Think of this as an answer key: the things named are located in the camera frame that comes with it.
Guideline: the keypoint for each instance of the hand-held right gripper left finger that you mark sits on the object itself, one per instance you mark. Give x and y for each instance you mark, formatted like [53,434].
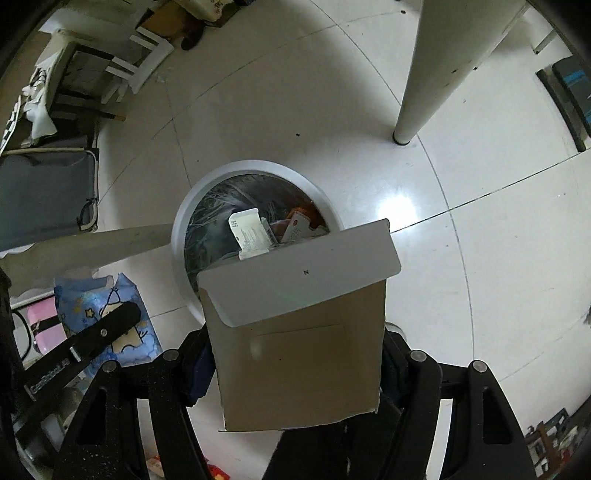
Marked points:
[203,376]

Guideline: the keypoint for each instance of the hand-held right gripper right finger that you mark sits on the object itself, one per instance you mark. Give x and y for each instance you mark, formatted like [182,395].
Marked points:
[390,374]

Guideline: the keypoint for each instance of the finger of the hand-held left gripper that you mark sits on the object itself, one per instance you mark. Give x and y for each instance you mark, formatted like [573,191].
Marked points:
[111,325]

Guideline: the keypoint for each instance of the blue cartoon tissue packet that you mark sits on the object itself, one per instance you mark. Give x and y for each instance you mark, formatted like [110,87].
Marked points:
[74,300]

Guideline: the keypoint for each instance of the beige medicine box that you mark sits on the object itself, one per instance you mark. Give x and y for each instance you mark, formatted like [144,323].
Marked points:
[295,360]

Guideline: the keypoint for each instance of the small blue white box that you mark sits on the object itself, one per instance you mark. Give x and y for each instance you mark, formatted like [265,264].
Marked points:
[251,230]

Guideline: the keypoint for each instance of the white box with striped print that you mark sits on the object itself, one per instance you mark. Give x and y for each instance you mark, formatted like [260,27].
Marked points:
[295,230]

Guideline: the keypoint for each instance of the orange plastic bag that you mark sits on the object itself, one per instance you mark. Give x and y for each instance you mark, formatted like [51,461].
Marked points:
[308,211]

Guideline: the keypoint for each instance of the white round trash bin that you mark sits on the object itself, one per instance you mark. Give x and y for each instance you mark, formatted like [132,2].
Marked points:
[251,166]

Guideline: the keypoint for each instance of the pink suitcase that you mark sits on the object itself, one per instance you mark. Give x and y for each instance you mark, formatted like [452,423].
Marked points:
[39,323]

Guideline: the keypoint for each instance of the red orange packet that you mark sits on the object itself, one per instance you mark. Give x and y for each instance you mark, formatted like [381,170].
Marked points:
[184,470]

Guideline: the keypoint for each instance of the clear bin liner bag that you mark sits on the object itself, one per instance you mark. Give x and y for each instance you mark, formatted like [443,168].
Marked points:
[217,221]

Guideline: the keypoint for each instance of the dark grey suitcase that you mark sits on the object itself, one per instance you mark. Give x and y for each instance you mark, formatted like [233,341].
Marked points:
[41,194]

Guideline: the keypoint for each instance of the white grey cloth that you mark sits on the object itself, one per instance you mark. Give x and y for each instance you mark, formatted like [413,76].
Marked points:
[37,106]

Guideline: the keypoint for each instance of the white wooden stool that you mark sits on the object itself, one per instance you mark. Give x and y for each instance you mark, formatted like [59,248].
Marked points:
[147,46]

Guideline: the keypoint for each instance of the dark shoe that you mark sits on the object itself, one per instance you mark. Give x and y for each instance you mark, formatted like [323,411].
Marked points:
[189,41]

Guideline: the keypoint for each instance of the brown cardboard piece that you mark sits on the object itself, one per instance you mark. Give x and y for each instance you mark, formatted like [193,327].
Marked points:
[159,16]

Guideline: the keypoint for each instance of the black mat with blue stripe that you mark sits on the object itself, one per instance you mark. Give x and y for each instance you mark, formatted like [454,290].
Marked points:
[568,87]

